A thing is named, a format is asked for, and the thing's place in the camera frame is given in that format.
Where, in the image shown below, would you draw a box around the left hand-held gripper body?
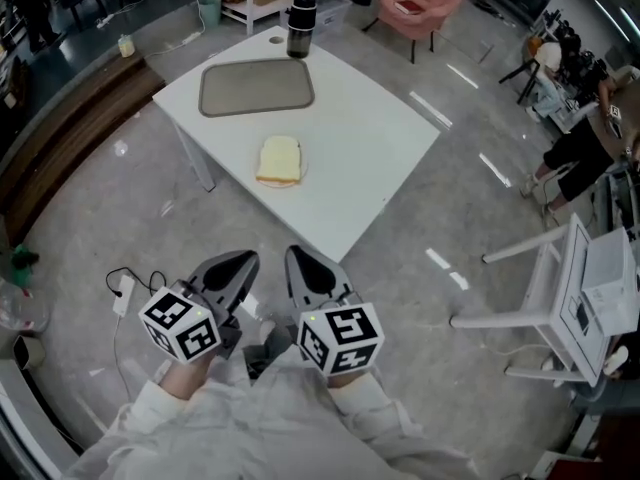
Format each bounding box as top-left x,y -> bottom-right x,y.
138,277 -> 247,365

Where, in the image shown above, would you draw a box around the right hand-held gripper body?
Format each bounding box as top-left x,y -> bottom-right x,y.
295,287 -> 386,377

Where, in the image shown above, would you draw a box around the slice of bread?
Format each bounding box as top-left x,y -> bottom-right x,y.
255,135 -> 303,187

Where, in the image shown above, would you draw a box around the white plate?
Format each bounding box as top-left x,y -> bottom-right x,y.
251,140 -> 311,190

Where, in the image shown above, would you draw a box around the person's right forearm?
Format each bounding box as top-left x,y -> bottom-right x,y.
324,367 -> 481,480

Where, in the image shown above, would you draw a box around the person's left forearm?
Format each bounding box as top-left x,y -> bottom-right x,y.
64,352 -> 236,480

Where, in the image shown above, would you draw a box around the white power adapter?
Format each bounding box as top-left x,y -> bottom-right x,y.
111,274 -> 137,318

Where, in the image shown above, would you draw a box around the person's white trousers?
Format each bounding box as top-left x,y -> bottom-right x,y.
199,327 -> 361,480

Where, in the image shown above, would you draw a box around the white table leg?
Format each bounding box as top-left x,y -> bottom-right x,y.
172,120 -> 217,193

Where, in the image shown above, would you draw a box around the clear plastic bottle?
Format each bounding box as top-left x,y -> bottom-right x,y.
0,276 -> 51,333

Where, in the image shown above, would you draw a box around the green object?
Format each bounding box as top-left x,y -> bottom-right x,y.
9,244 -> 41,271

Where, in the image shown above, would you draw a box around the grey tray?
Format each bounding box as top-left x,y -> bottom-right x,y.
198,58 -> 316,118

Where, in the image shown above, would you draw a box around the white chair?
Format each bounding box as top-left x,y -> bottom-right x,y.
449,212 -> 640,389

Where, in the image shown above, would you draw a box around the brown wooden bench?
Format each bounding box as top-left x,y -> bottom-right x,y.
0,55 -> 167,245

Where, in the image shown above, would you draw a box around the black blender jug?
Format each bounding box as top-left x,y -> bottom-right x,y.
285,0 -> 319,60

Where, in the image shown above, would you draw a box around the white shelf rack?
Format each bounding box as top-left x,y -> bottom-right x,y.
209,0 -> 361,37

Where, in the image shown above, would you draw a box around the green waste bin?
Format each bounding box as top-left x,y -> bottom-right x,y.
198,0 -> 224,31

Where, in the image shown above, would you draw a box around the clear plastic storage box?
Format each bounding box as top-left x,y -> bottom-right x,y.
279,0 -> 354,35

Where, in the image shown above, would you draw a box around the white box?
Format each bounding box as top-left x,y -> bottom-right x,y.
579,226 -> 640,338

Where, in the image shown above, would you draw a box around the pink armchair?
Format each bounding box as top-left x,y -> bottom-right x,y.
367,0 -> 471,64

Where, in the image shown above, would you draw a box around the black cable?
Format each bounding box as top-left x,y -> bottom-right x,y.
105,266 -> 170,300

